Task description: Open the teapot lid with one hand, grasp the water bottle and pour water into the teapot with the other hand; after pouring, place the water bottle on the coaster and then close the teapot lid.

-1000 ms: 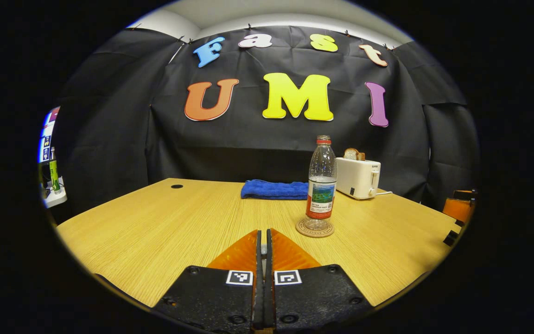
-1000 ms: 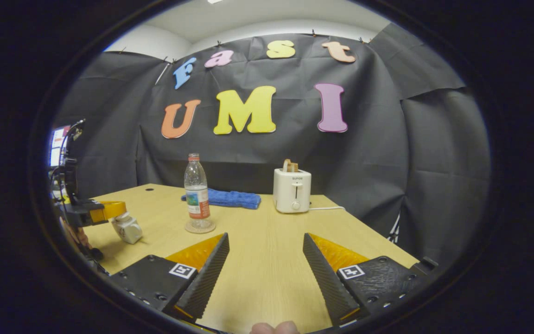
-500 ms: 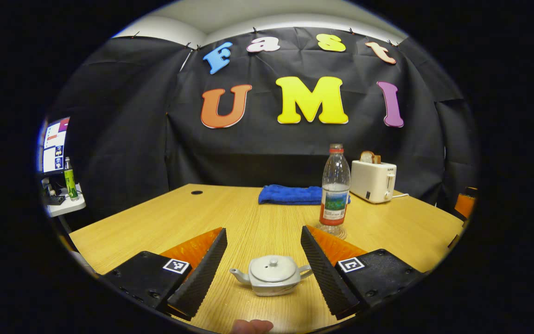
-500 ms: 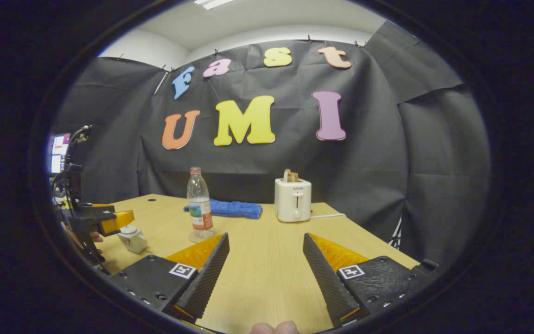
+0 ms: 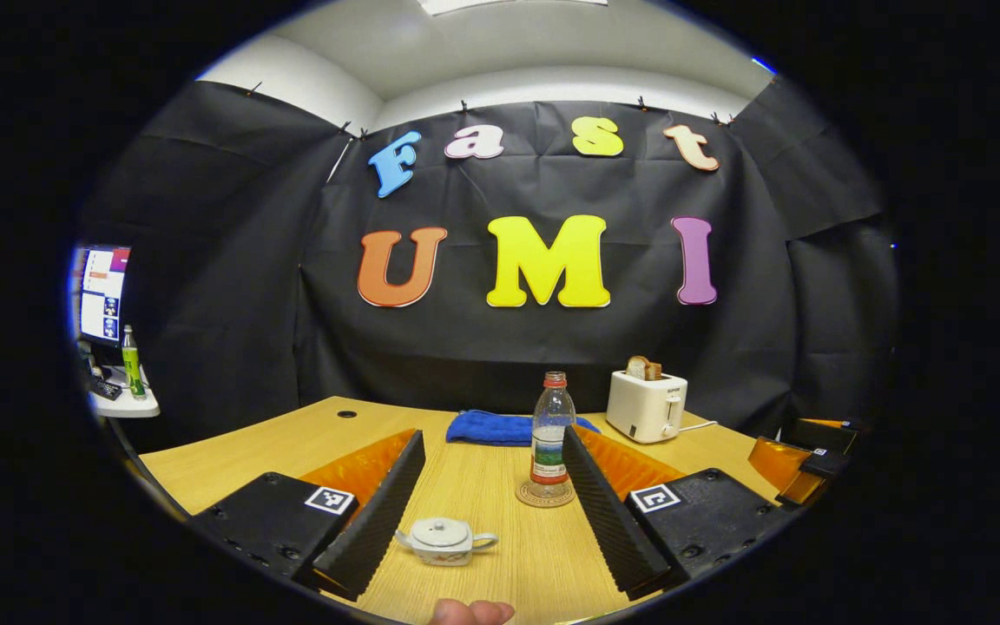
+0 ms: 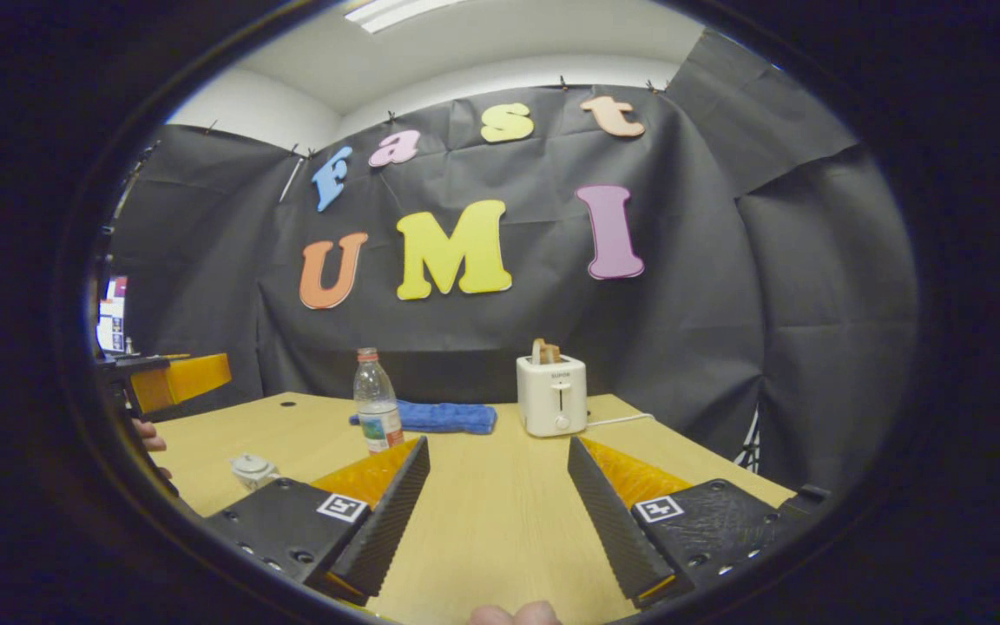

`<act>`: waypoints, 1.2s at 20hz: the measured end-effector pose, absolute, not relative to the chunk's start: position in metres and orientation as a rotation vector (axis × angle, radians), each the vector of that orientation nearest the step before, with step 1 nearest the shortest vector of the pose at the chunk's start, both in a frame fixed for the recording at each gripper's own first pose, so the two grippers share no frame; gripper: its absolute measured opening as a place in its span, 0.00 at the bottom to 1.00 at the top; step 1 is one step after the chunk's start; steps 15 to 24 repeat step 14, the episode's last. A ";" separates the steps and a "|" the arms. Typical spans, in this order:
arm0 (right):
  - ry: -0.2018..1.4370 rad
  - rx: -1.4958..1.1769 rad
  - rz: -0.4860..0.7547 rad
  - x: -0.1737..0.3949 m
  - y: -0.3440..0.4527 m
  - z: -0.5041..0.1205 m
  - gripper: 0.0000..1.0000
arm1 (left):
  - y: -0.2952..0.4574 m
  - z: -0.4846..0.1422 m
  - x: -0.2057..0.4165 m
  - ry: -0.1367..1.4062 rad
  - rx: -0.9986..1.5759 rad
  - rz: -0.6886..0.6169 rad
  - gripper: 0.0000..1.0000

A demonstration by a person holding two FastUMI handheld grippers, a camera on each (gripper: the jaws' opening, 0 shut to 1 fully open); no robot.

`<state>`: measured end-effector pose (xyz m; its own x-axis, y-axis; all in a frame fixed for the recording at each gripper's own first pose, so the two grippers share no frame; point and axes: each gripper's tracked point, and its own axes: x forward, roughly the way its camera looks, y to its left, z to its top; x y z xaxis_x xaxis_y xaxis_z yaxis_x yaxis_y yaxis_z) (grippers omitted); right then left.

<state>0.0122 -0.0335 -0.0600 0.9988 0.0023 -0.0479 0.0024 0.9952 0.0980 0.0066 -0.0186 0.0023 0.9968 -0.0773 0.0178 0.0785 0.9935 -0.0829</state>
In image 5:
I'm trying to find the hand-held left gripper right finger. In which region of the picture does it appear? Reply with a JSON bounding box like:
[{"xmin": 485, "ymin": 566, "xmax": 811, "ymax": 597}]
[{"xmin": 562, "ymin": 424, "xmax": 793, "ymax": 602}]

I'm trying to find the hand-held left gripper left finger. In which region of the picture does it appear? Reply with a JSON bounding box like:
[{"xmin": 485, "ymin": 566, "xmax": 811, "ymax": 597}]
[{"xmin": 189, "ymin": 429, "xmax": 427, "ymax": 602}]

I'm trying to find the white teacup lid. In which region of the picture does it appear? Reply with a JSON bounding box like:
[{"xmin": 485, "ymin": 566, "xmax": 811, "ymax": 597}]
[{"xmin": 413, "ymin": 517, "xmax": 471, "ymax": 549}]

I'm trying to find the round brown coaster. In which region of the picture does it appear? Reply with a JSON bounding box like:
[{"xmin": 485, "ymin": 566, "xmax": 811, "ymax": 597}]
[{"xmin": 515, "ymin": 479, "xmax": 577, "ymax": 510}]

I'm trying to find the white floral teacup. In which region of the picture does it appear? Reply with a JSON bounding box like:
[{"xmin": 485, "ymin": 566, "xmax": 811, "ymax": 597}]
[{"xmin": 395, "ymin": 517, "xmax": 500, "ymax": 568}]

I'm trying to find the clear plastic water bottle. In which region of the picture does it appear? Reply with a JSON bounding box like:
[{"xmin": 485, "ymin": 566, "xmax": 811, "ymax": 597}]
[{"xmin": 530, "ymin": 371, "xmax": 577, "ymax": 501}]

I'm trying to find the green drink bottle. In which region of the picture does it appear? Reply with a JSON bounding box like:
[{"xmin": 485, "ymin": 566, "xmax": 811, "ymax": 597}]
[{"xmin": 121, "ymin": 325, "xmax": 148, "ymax": 401}]

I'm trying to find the white toaster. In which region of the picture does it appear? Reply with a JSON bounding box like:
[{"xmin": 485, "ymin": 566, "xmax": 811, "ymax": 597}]
[{"xmin": 605, "ymin": 370, "xmax": 689, "ymax": 444}]

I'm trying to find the blue towel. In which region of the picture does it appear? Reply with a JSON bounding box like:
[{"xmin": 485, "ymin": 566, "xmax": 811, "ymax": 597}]
[{"xmin": 445, "ymin": 409, "xmax": 602, "ymax": 448}]

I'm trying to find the black backdrop cloth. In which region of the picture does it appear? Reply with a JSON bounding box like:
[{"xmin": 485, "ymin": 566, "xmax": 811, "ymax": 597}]
[{"xmin": 75, "ymin": 74, "xmax": 900, "ymax": 452}]

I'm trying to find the white side table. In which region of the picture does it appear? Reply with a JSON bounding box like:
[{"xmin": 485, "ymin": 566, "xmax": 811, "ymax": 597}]
[{"xmin": 87, "ymin": 365, "xmax": 161, "ymax": 420}]

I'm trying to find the computer monitor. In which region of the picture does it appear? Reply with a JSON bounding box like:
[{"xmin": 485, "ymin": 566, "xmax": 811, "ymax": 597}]
[{"xmin": 74, "ymin": 245, "xmax": 131, "ymax": 345}]

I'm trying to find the ceiling light panel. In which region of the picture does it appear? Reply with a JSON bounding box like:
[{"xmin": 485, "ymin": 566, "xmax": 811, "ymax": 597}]
[{"xmin": 417, "ymin": 0, "xmax": 610, "ymax": 17}]

